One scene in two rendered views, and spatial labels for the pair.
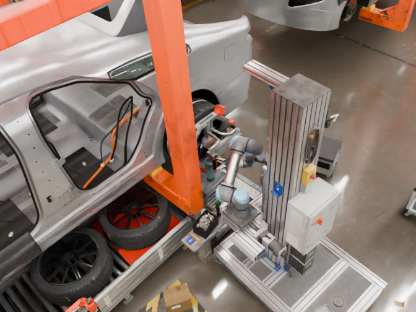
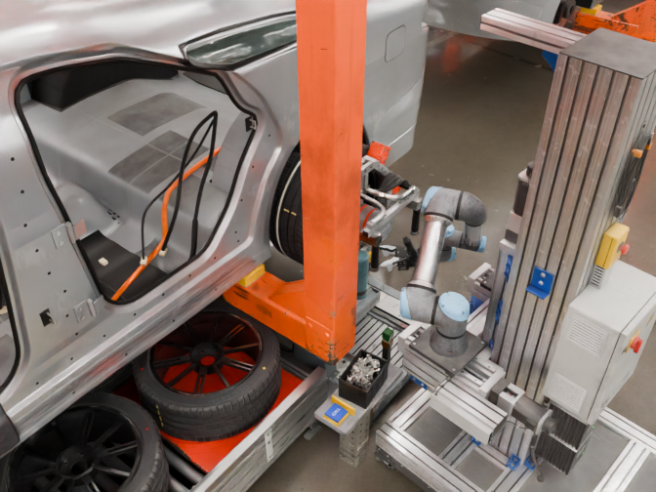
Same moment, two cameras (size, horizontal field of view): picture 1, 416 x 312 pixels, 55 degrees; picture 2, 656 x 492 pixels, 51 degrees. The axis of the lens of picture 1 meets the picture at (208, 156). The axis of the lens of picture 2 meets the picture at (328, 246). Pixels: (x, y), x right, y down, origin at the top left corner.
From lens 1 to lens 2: 0.84 m
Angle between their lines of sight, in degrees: 8
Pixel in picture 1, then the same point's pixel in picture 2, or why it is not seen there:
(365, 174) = not seen: hidden behind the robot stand
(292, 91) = (604, 54)
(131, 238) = (209, 412)
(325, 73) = (523, 122)
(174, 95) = (338, 78)
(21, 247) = not seen: outside the picture
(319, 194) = (629, 290)
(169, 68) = (337, 12)
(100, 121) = (136, 178)
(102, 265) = (151, 471)
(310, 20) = not seen: hidden behind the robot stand
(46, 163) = (45, 232)
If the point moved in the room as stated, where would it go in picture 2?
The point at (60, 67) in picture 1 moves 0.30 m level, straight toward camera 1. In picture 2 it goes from (82, 22) to (109, 57)
